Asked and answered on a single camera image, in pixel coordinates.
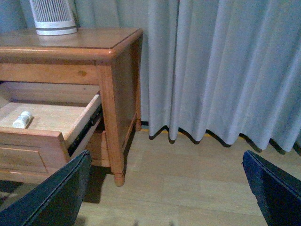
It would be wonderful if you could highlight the wooden nightstand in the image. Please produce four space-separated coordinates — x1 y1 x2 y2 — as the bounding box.
0 28 143 186

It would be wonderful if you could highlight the white medicine bottle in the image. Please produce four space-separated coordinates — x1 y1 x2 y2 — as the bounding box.
12 111 32 129

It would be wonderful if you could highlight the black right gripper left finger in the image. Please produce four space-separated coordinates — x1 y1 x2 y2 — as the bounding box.
0 150 91 226

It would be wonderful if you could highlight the wooden drawer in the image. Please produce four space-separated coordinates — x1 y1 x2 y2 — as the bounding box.
0 81 102 184
86 131 110 167

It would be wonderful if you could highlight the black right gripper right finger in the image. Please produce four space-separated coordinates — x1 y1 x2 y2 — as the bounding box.
242 150 301 226

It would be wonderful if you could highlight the white cylindrical air purifier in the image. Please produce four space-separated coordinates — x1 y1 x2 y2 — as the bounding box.
30 0 77 36

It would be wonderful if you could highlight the grey curtain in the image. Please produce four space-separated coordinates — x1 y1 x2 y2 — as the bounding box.
70 0 301 152

